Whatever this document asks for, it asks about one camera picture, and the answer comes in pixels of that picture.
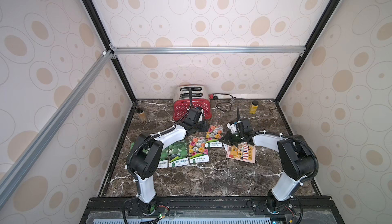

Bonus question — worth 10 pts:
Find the flower seed packet back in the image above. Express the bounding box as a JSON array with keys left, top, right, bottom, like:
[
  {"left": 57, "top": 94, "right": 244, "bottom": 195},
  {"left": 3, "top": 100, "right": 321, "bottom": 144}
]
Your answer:
[{"left": 205, "top": 125, "right": 224, "bottom": 148}]

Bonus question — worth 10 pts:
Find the flower seed packet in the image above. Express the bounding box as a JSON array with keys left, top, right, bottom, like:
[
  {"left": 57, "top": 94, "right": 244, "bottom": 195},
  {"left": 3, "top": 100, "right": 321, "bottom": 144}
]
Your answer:
[
  {"left": 188, "top": 137, "right": 210, "bottom": 164},
  {"left": 205, "top": 125, "right": 224, "bottom": 148}
]

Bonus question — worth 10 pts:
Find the orange striped seed packet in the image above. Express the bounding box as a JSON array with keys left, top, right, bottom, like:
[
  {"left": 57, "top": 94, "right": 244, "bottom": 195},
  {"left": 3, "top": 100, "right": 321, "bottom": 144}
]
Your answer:
[{"left": 226, "top": 143, "right": 256, "bottom": 164}]

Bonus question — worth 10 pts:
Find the green gourd packet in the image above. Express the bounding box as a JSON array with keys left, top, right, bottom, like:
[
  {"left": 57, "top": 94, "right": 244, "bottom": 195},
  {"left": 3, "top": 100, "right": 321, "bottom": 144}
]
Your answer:
[
  {"left": 168, "top": 139, "right": 189, "bottom": 167},
  {"left": 157, "top": 148, "right": 169, "bottom": 169},
  {"left": 125, "top": 142, "right": 137, "bottom": 170}
]

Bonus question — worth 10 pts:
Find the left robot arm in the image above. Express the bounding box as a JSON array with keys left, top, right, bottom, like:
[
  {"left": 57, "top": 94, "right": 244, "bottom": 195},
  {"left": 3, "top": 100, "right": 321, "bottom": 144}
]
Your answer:
[{"left": 126, "top": 107, "right": 208, "bottom": 215}]

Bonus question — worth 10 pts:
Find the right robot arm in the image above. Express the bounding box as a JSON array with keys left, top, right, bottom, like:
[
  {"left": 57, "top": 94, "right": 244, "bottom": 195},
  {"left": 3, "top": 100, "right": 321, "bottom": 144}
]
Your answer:
[{"left": 222, "top": 118, "right": 319, "bottom": 214}]

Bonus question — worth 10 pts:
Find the yellow turmeric powder bottle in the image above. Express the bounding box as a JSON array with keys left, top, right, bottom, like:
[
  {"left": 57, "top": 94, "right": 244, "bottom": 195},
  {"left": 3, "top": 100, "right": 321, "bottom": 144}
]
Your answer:
[{"left": 249, "top": 100, "right": 259, "bottom": 114}]

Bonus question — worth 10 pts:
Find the red polka dot toaster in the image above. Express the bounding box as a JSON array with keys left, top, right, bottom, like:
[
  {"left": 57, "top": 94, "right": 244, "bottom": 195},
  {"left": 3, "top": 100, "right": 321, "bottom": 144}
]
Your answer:
[{"left": 173, "top": 85, "right": 212, "bottom": 121}]

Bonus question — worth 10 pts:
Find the brown spice bottle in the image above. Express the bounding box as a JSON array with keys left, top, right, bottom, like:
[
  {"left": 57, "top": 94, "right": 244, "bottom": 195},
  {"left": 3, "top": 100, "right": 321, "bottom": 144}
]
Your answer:
[{"left": 136, "top": 107, "right": 148, "bottom": 122}]

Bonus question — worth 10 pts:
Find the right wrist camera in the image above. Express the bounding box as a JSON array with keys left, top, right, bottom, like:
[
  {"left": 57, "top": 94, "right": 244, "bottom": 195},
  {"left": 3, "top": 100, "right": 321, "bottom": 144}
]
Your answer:
[{"left": 227, "top": 122, "right": 239, "bottom": 134}]

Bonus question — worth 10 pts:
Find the horizontal aluminium rail back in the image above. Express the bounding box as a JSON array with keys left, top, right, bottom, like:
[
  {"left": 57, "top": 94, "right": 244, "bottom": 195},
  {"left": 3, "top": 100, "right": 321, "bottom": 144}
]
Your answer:
[{"left": 104, "top": 46, "right": 306, "bottom": 56}]

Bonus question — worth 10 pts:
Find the black base frame front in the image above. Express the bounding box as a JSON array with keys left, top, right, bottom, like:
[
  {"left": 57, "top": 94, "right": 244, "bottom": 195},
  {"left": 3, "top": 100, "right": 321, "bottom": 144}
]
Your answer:
[{"left": 80, "top": 196, "right": 344, "bottom": 224}]

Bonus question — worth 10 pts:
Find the diagonal aluminium rail left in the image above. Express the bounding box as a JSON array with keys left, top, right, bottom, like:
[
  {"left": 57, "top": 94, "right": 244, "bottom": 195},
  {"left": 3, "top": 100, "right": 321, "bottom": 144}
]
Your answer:
[{"left": 1, "top": 50, "right": 113, "bottom": 208}]

